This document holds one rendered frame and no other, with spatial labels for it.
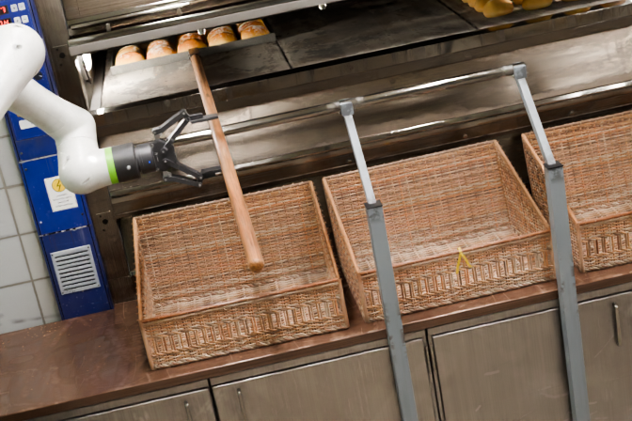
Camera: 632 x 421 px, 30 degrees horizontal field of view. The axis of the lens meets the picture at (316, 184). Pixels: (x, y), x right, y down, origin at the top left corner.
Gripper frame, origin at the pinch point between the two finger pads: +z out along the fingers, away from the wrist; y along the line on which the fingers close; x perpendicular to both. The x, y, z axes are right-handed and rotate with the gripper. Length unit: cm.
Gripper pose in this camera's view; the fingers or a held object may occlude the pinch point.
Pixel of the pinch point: (218, 142)
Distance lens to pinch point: 295.1
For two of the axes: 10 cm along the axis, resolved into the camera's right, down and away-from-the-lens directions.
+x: 1.6, 3.2, -9.3
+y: 1.7, 9.2, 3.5
